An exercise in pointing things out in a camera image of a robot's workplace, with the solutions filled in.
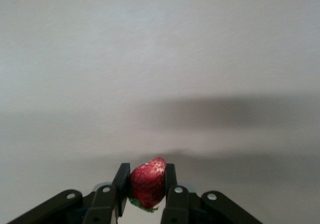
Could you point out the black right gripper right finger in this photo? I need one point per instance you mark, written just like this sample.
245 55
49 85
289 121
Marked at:
177 204

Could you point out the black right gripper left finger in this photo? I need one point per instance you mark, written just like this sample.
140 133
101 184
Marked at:
100 204

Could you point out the red strawberry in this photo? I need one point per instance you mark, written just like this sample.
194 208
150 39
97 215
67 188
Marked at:
147 184

